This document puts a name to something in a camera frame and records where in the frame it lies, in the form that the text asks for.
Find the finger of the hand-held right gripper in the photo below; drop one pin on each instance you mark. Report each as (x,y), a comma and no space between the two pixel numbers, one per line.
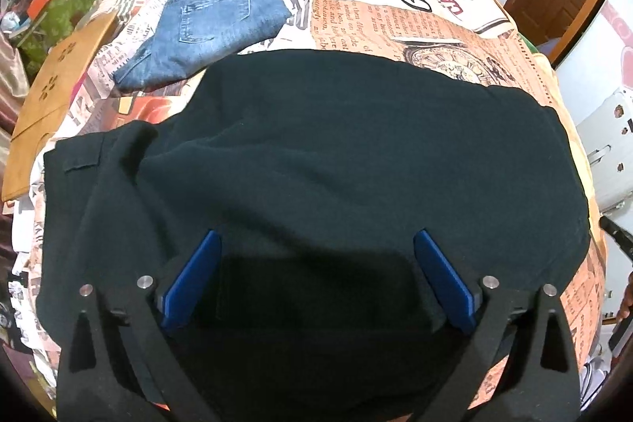
(618,236)

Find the blue jeans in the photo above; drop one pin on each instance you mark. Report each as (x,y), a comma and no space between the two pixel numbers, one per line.
(212,16)

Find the white pink printed panel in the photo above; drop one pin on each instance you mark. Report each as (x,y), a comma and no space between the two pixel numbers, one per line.
(603,41)

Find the striped satin curtain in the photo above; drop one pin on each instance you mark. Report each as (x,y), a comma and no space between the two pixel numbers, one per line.
(10,71)

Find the green storage box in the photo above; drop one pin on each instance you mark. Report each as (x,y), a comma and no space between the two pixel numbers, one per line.
(64,6)

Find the tan wooden lap board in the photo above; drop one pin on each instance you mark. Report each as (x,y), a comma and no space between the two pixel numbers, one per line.
(49,105)

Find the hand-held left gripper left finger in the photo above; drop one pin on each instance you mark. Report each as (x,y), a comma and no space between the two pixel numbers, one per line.
(190,283)

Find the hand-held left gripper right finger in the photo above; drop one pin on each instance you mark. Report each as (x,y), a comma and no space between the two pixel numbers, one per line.
(445,278)

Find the printed bedsheet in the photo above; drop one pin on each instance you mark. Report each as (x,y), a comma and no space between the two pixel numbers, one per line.
(395,21)

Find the black pants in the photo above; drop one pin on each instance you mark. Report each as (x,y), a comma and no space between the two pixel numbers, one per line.
(321,155)

